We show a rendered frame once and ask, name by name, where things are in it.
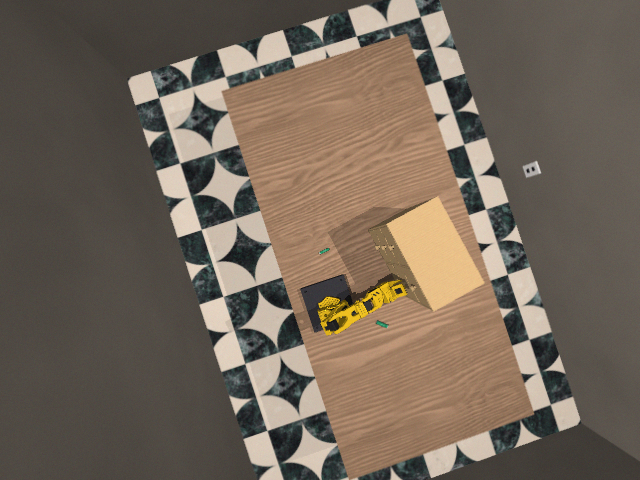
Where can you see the tan wooden chest of drawers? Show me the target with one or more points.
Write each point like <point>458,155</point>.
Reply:
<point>434,252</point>

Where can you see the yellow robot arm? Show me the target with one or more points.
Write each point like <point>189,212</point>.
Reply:
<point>333,322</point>

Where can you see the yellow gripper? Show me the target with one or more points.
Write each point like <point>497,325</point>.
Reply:
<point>389,294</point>

